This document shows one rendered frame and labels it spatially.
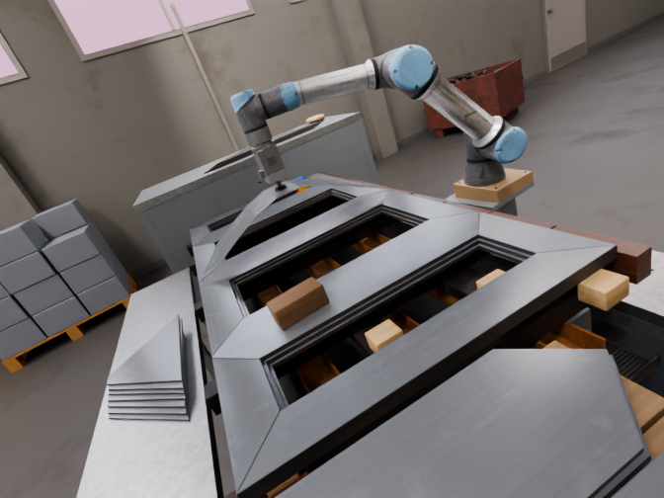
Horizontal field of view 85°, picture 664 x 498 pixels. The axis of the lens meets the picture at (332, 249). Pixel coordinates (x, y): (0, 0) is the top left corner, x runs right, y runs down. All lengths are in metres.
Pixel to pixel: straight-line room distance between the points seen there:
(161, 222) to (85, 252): 1.86
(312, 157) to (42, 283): 2.67
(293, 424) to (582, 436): 0.36
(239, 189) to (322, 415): 1.57
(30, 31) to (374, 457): 4.67
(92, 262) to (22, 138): 1.50
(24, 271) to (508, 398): 3.73
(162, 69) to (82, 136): 1.09
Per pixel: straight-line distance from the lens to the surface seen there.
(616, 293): 0.78
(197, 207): 2.00
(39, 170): 4.70
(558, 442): 0.51
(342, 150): 2.16
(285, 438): 0.59
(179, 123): 4.68
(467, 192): 1.53
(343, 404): 0.59
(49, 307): 3.99
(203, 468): 0.78
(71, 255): 3.83
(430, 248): 0.89
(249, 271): 1.15
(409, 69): 1.17
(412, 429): 0.53
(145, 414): 0.99
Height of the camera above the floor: 1.27
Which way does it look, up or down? 24 degrees down
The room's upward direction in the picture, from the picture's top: 21 degrees counter-clockwise
